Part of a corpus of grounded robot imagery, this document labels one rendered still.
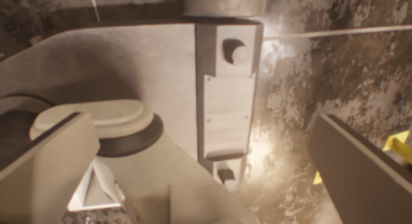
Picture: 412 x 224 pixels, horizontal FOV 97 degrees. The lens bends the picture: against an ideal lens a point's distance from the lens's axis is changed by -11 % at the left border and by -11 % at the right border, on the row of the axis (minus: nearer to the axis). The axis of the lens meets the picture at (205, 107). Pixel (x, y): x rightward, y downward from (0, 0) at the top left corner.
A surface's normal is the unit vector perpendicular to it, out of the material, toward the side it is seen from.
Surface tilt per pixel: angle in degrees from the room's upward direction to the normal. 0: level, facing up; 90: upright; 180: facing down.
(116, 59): 0
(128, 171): 90
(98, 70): 0
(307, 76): 0
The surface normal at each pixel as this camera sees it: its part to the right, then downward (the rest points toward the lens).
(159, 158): 0.00, -0.88
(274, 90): 0.18, 0.48
